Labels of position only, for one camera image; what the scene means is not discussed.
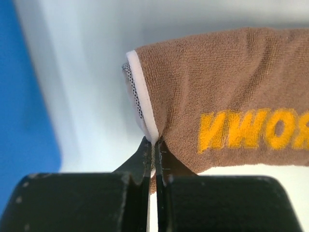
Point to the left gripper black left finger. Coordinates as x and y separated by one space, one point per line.
83 202

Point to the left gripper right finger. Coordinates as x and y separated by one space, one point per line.
187 202

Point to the yellow white towel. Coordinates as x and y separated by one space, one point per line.
226 98

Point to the blue plastic bin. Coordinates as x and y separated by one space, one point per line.
27 140

